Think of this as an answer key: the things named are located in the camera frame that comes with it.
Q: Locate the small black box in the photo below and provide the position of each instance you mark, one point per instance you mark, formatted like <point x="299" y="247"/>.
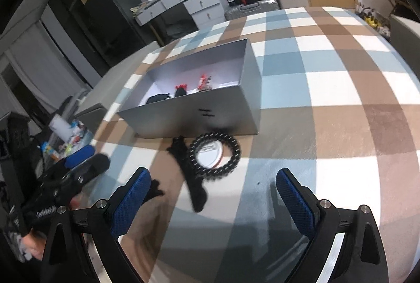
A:
<point x="233" y="0"/>

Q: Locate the dark wardrobe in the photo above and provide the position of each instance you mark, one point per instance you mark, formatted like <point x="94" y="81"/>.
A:
<point x="75" y="33"/>

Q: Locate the grey refrigerator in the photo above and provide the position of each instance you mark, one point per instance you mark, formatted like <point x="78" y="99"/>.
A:
<point x="115" y="7"/>

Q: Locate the red white hair accessory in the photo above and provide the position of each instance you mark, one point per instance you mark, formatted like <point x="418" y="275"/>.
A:
<point x="205" y="81"/>

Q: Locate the silver cardboard box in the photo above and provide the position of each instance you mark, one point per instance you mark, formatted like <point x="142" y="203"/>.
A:
<point x="197" y="112"/>

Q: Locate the white desk with drawers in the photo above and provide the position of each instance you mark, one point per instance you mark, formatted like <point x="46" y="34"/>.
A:
<point x="197" y="4"/>

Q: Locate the white curtain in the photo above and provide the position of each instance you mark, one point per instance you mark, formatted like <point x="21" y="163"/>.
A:
<point x="32" y="66"/>

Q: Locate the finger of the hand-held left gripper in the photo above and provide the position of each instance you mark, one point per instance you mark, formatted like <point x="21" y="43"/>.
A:
<point x="95" y="165"/>
<point x="78" y="155"/>

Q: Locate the checked blanket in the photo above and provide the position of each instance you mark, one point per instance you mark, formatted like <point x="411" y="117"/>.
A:
<point x="328" y="89"/>

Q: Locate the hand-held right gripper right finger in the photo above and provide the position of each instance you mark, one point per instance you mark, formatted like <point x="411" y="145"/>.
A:
<point x="295" y="202"/>

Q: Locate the silver suitcase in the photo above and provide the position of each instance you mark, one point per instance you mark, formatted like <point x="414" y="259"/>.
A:
<point x="252" y="9"/>

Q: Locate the grey mattress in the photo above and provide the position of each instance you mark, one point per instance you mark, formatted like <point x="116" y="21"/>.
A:
<point x="131" y="60"/>

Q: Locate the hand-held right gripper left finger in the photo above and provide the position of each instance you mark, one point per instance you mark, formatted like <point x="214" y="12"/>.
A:
<point x="128" y="204"/>

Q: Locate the white round badge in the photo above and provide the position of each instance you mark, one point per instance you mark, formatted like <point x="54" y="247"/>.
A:
<point x="210" y="155"/>

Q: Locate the person's left hand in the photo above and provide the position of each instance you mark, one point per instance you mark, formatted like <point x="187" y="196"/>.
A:
<point x="32" y="243"/>

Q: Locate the pile of shoes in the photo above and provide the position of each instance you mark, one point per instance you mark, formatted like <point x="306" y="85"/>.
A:
<point x="372" y="19"/>

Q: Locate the white bottle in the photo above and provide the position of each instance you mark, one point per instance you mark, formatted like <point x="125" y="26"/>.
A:
<point x="60" y="127"/>

